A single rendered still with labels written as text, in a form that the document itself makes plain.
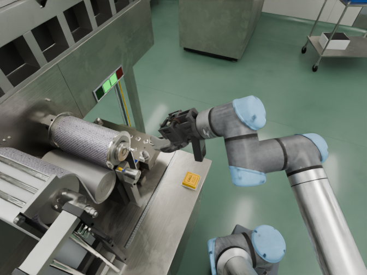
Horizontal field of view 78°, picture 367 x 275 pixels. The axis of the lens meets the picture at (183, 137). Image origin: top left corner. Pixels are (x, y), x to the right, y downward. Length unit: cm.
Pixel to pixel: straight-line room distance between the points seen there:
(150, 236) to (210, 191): 117
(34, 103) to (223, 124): 71
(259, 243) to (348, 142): 230
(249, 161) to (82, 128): 62
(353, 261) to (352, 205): 202
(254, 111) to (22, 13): 76
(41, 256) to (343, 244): 57
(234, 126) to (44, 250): 46
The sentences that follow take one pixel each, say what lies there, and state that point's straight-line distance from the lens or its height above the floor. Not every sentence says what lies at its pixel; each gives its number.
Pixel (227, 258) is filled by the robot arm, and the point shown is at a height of 116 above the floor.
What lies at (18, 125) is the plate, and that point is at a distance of 98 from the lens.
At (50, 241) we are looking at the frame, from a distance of 57.
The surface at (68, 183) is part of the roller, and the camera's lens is 73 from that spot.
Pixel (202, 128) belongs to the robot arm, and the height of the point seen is 152.
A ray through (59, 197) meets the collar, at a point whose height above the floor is 137.
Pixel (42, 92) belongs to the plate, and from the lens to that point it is 100.
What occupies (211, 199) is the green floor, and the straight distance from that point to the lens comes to 212.
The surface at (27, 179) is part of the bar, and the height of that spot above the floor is 144.
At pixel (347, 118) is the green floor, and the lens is 330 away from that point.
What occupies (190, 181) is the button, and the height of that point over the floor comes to 92.
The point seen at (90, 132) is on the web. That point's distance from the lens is 88.
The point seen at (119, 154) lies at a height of 127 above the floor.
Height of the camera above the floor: 193
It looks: 51 degrees down
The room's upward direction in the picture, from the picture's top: straight up
